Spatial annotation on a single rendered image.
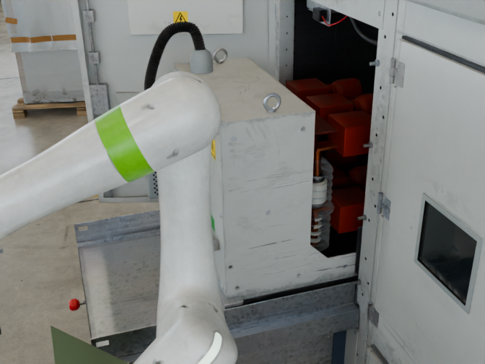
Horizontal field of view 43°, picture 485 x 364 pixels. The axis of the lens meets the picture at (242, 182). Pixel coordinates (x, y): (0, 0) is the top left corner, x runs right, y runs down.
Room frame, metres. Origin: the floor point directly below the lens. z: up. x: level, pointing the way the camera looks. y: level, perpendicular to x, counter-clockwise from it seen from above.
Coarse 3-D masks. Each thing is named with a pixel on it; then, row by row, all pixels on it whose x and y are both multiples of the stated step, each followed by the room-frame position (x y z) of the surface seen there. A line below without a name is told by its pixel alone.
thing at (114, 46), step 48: (96, 0) 1.93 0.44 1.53; (144, 0) 1.89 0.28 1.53; (192, 0) 1.89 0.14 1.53; (240, 0) 1.88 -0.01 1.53; (96, 48) 1.93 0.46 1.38; (144, 48) 1.92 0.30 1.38; (192, 48) 1.92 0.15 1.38; (240, 48) 1.91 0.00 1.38; (96, 96) 1.90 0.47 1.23; (144, 192) 1.92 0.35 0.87
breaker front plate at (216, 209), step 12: (216, 144) 1.27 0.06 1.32; (216, 156) 1.27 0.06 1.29; (216, 168) 1.27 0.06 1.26; (216, 180) 1.28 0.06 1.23; (216, 192) 1.28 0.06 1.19; (216, 204) 1.29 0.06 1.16; (216, 216) 1.29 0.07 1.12; (216, 228) 1.30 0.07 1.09; (216, 252) 1.31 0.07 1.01; (216, 264) 1.31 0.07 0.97
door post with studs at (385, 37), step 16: (384, 16) 1.28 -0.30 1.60; (384, 32) 1.27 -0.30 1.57; (384, 48) 1.26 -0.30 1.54; (384, 64) 1.26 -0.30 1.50; (384, 80) 1.25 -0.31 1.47; (384, 96) 1.25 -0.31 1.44; (384, 112) 1.24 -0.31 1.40; (384, 128) 1.24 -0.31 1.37; (368, 144) 1.28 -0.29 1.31; (368, 160) 1.30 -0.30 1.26; (368, 176) 1.29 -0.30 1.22; (368, 192) 1.29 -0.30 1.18; (368, 208) 1.27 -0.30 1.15; (368, 224) 1.27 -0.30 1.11; (368, 240) 1.26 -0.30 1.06; (368, 256) 1.25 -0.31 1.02; (368, 272) 1.25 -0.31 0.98; (368, 288) 1.24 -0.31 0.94
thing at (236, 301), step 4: (220, 288) 1.27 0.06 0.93; (220, 292) 1.25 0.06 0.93; (224, 296) 1.24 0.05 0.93; (236, 296) 1.23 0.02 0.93; (240, 296) 1.23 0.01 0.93; (224, 300) 1.22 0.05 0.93; (228, 300) 1.22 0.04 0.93; (232, 300) 1.22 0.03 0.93; (236, 300) 1.22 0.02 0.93; (240, 300) 1.22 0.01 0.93; (224, 304) 1.20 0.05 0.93; (228, 304) 1.20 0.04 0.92; (232, 304) 1.21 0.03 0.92; (236, 304) 1.21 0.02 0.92; (240, 304) 1.21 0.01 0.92; (224, 308) 1.20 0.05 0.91
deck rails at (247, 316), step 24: (120, 216) 1.67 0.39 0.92; (144, 216) 1.69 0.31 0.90; (96, 240) 1.63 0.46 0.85; (120, 240) 1.63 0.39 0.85; (336, 288) 1.28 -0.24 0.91; (240, 312) 1.21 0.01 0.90; (264, 312) 1.22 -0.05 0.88; (288, 312) 1.24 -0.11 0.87; (312, 312) 1.26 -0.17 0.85; (120, 336) 1.12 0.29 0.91; (144, 336) 1.13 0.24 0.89
